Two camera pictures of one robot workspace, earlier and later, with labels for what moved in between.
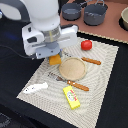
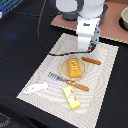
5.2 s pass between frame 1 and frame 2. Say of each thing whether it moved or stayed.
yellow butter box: stayed
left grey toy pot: stayed
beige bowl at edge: stayed
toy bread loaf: moved
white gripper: moved
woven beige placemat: stayed
